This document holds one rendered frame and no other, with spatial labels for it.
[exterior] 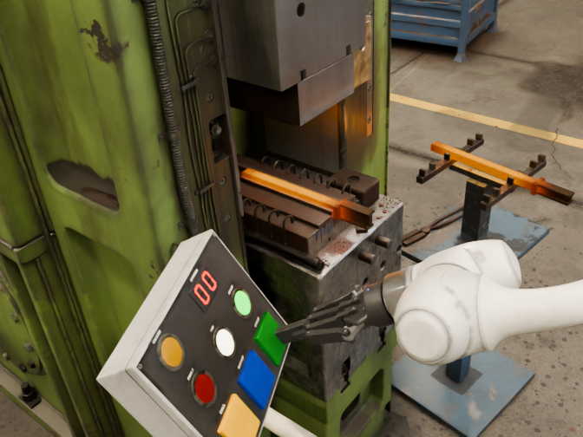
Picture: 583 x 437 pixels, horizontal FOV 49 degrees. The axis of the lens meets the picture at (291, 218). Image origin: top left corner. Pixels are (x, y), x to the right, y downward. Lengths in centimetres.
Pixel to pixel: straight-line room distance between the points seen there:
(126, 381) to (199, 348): 14
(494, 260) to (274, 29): 58
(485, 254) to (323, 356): 77
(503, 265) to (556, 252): 218
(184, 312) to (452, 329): 44
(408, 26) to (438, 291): 453
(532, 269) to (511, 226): 92
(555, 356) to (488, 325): 181
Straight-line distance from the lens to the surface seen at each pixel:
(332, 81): 140
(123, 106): 120
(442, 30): 519
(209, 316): 109
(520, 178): 186
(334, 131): 178
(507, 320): 87
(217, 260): 115
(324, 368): 170
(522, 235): 211
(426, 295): 84
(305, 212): 156
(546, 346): 270
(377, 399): 220
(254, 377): 114
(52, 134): 157
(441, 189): 352
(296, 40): 127
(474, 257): 100
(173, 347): 101
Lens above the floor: 187
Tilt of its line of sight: 35 degrees down
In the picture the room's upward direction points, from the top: 4 degrees counter-clockwise
